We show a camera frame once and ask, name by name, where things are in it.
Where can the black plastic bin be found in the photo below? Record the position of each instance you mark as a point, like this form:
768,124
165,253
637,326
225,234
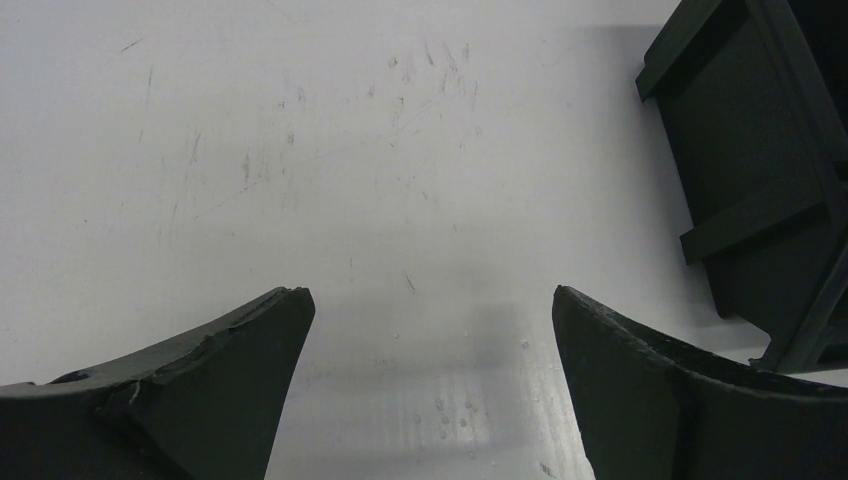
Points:
753,99

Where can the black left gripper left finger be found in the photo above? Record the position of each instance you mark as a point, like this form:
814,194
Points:
204,404

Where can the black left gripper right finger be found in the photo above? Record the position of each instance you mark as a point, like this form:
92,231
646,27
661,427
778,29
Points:
650,406

